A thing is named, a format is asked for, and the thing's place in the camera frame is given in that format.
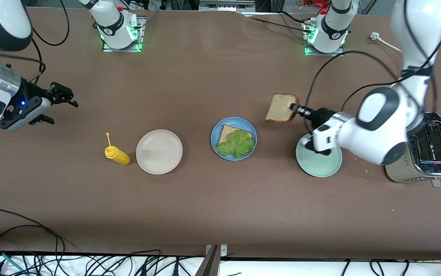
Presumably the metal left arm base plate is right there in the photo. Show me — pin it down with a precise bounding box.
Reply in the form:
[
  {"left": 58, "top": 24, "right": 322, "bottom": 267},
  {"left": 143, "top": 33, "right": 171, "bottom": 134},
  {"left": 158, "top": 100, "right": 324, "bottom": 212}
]
[{"left": 304, "top": 19, "right": 346, "bottom": 57}]

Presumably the mint green round plate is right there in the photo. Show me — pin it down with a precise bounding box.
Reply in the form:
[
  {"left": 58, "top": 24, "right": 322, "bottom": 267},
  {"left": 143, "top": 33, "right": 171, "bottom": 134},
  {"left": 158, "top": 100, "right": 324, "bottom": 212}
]
[{"left": 296, "top": 132, "right": 343, "bottom": 178}]

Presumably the teal cable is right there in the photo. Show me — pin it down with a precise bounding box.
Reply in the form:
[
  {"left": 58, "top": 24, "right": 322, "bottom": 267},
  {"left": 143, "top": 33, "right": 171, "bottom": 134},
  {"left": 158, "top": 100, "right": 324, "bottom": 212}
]
[{"left": 0, "top": 249, "right": 27, "bottom": 276}]

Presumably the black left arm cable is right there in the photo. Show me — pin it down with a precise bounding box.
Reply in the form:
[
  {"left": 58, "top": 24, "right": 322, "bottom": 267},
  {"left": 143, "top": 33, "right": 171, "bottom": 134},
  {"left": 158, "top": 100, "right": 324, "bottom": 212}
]
[{"left": 304, "top": 0, "right": 441, "bottom": 125}]

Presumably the thick black base cable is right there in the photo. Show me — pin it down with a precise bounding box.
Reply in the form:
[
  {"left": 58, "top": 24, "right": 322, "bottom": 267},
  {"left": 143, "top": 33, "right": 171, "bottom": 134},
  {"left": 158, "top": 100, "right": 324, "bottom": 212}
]
[{"left": 280, "top": 10, "right": 315, "bottom": 25}]

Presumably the metal mount bracket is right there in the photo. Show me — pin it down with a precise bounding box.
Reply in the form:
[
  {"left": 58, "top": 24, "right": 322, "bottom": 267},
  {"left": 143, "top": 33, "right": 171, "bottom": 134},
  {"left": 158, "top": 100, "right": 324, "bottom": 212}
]
[{"left": 195, "top": 244, "right": 229, "bottom": 276}]

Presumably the red snack bag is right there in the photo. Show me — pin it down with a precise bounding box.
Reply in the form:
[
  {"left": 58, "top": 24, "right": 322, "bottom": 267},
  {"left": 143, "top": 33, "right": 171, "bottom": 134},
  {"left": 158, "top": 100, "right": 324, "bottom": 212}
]
[{"left": 298, "top": 0, "right": 330, "bottom": 9}]

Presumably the yellow squeeze bottle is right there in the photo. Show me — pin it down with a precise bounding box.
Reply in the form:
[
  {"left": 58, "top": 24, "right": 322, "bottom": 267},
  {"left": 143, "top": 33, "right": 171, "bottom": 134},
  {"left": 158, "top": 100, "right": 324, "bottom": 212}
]
[{"left": 104, "top": 132, "right": 132, "bottom": 166}]

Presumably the brown bread slice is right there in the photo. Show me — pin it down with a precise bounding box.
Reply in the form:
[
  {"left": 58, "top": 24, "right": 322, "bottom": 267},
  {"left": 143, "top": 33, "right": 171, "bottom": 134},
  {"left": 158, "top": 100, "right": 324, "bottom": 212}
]
[
  {"left": 219, "top": 124, "right": 253, "bottom": 146},
  {"left": 265, "top": 93, "right": 300, "bottom": 123}
]

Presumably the beige chrome toaster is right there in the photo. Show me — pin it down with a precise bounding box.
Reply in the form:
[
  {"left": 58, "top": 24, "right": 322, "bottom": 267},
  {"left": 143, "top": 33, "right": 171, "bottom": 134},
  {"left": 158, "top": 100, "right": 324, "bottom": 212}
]
[{"left": 383, "top": 112, "right": 441, "bottom": 188}]

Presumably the thin black base cable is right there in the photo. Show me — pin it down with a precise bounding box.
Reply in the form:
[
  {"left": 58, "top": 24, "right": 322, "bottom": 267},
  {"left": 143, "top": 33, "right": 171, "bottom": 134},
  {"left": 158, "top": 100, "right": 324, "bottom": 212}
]
[{"left": 244, "top": 15, "right": 313, "bottom": 34}]

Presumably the green lettuce leaf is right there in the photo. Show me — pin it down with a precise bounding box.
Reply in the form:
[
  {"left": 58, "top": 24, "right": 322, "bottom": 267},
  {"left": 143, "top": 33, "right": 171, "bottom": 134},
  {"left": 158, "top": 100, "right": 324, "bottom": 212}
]
[{"left": 213, "top": 129, "right": 255, "bottom": 159}]

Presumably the beige round plate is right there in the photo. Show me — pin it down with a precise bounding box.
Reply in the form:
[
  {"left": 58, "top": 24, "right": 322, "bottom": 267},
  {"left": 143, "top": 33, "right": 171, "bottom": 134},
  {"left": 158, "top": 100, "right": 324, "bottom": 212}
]
[{"left": 135, "top": 129, "right": 183, "bottom": 175}]

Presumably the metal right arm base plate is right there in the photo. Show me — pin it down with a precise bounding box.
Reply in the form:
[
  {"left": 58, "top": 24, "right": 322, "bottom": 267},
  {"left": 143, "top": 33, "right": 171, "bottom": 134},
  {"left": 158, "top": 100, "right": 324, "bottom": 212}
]
[{"left": 102, "top": 16, "right": 146, "bottom": 53}]

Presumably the aluminium frame profile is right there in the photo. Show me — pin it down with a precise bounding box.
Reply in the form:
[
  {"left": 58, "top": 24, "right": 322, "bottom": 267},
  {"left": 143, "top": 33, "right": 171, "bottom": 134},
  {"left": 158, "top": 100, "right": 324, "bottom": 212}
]
[{"left": 199, "top": 0, "right": 256, "bottom": 12}]

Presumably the white toaster power cable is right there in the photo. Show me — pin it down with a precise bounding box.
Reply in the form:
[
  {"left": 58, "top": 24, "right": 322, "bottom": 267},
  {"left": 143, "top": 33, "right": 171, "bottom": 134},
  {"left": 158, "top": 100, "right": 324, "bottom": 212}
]
[{"left": 370, "top": 32, "right": 402, "bottom": 52}]

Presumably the blue round plate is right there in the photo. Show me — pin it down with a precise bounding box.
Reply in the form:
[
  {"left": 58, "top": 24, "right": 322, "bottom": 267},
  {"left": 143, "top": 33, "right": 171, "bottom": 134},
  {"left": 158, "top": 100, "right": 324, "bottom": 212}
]
[{"left": 210, "top": 117, "right": 258, "bottom": 161}]

